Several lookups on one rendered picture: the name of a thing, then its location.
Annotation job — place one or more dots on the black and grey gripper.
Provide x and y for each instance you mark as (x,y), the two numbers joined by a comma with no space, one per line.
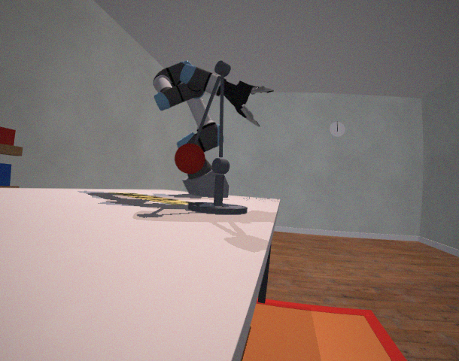
(241,96)

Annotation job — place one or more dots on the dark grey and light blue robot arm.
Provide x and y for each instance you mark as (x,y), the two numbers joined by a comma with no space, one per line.
(191,82)

